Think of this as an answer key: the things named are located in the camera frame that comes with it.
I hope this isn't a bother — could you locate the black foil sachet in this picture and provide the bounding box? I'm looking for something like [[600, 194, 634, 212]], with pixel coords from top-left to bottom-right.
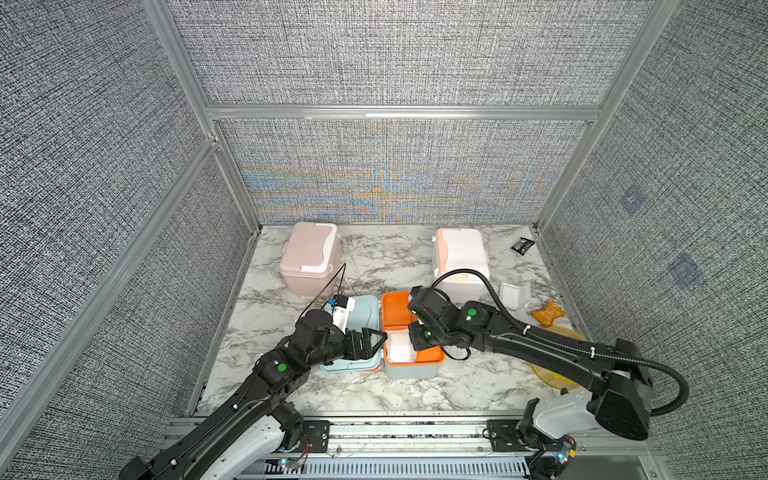
[[511, 237, 536, 256]]

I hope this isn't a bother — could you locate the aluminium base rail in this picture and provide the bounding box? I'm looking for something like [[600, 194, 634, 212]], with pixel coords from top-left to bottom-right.
[[161, 413, 667, 480]]

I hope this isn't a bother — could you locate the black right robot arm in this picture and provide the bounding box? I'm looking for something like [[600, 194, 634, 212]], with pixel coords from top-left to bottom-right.
[[408, 269, 690, 450]]

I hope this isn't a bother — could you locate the pink white medicine box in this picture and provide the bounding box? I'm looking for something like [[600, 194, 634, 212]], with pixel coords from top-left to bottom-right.
[[279, 222, 342, 296]]

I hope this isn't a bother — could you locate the clear plastic gauze box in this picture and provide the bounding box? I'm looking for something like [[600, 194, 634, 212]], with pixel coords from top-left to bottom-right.
[[499, 282, 532, 311]]

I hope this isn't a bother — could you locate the white pink medicine chest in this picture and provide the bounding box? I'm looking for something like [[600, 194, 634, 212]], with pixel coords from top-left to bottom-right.
[[433, 228, 490, 304]]

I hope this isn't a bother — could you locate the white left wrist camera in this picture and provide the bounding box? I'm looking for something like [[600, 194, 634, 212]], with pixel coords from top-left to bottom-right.
[[329, 294, 356, 333]]

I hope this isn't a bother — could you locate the blue orange medicine box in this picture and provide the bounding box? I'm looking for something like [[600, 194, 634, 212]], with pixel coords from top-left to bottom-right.
[[319, 291, 448, 382]]

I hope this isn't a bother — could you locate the orange plastic toy piece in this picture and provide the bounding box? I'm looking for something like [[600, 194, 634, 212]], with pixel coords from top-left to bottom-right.
[[531, 300, 566, 328]]

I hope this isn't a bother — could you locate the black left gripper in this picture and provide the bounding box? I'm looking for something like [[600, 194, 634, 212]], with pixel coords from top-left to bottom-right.
[[306, 327, 387, 370]]

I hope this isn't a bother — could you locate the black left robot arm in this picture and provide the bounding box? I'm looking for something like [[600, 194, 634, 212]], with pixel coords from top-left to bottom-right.
[[118, 309, 387, 479]]

